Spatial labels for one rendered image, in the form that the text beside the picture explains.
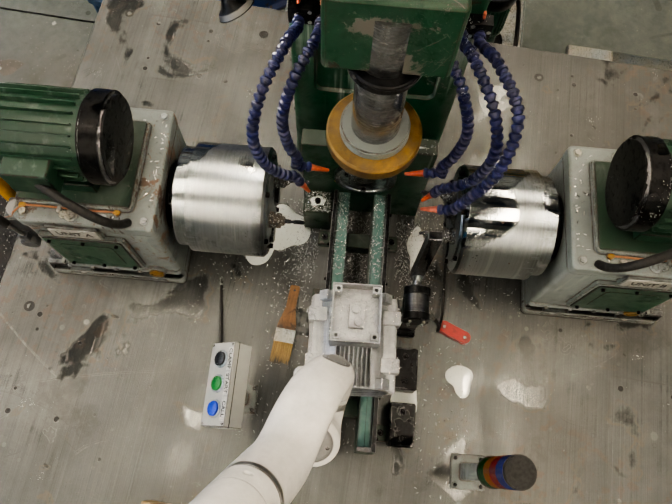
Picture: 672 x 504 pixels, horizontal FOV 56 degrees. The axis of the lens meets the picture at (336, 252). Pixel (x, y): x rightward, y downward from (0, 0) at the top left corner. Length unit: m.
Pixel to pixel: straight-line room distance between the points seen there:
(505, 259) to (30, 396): 1.16
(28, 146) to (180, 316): 0.60
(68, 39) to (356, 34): 2.38
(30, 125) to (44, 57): 1.90
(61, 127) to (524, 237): 0.93
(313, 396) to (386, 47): 0.50
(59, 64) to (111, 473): 1.99
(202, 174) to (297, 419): 0.64
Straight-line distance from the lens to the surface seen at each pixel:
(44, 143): 1.28
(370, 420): 1.45
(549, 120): 1.94
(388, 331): 1.33
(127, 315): 1.68
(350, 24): 0.90
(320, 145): 1.39
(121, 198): 1.36
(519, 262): 1.40
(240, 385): 1.32
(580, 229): 1.40
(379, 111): 1.06
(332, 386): 0.93
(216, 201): 1.34
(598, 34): 3.28
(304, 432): 0.90
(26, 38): 3.26
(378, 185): 1.52
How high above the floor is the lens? 2.36
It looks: 71 degrees down
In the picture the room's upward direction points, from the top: 4 degrees clockwise
